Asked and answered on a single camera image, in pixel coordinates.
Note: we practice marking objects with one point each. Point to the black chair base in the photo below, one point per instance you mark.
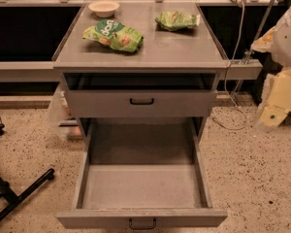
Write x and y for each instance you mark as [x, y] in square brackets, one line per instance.
[14, 200]

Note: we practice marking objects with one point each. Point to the grey metal rail shelf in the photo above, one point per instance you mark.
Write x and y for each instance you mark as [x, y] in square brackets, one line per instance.
[43, 72]

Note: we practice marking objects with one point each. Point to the grey drawer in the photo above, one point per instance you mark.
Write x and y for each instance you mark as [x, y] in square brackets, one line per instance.
[142, 176]
[139, 94]

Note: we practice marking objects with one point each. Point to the white ceramic bowl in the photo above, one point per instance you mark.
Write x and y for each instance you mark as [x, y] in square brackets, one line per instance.
[103, 8]

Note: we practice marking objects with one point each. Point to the large green chip bag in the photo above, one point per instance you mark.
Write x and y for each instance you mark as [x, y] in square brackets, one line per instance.
[114, 35]

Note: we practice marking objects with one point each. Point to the small green chip bag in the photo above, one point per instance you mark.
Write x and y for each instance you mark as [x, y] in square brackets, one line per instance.
[174, 21]

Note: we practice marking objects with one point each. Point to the grey metal drawer cabinet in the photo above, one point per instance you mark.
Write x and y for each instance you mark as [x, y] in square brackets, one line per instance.
[186, 51]

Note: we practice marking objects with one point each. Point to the thin metal rod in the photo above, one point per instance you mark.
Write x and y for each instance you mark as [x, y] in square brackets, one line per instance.
[248, 54]

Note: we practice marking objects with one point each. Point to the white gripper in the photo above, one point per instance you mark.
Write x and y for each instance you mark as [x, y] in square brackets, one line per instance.
[288, 39]

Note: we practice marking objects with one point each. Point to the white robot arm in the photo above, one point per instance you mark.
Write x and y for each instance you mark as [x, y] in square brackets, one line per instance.
[282, 54]

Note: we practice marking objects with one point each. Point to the clear plastic bag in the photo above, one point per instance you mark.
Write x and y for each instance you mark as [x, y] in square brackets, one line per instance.
[59, 118]

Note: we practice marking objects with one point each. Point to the grey top drawer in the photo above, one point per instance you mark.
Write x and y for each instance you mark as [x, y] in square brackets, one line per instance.
[139, 94]

